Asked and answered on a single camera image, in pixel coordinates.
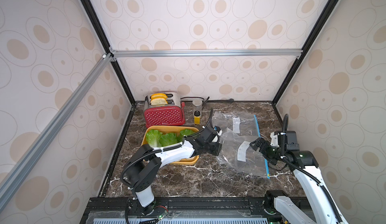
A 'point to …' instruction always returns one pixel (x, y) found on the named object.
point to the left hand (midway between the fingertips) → (225, 149)
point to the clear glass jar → (197, 104)
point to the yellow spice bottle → (197, 117)
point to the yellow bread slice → (160, 95)
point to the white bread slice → (158, 101)
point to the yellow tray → (174, 129)
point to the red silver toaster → (172, 114)
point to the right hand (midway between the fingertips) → (260, 148)
